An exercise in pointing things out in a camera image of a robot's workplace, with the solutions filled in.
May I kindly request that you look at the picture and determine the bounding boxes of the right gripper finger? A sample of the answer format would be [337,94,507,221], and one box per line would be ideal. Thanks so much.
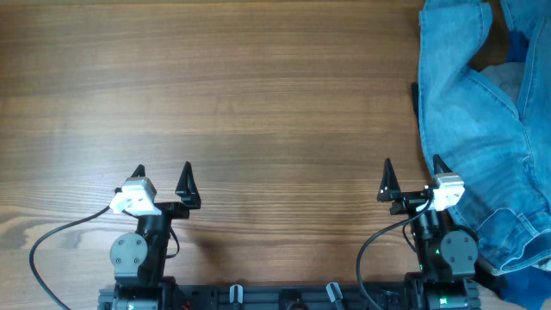
[432,154,451,175]
[377,158,401,202]

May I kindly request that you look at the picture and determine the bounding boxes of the light blue denim jeans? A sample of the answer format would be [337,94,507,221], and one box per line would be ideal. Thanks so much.
[418,1,550,276]

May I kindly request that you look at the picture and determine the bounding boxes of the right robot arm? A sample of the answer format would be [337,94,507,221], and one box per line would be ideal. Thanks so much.
[366,156,480,309]

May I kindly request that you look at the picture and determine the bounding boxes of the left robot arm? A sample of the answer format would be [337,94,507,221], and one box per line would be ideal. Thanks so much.
[97,162,201,310]

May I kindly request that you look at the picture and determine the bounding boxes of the grey garment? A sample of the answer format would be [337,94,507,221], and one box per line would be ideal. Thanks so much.
[480,62,525,104]

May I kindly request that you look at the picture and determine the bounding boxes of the dark blue garment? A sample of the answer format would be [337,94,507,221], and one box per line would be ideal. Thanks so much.
[500,267,550,310]

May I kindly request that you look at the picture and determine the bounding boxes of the right black camera cable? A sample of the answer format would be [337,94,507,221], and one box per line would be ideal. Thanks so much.
[356,189,434,310]

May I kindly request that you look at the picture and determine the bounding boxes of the black camera cable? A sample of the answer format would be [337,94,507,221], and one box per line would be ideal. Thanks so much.
[356,189,434,310]
[28,205,112,310]

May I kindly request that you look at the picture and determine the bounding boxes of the black mounting rail base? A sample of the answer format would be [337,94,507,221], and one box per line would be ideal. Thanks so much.
[97,282,481,310]

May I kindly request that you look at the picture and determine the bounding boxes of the left black camera cable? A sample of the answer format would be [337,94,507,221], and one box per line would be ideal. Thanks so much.
[28,205,112,310]

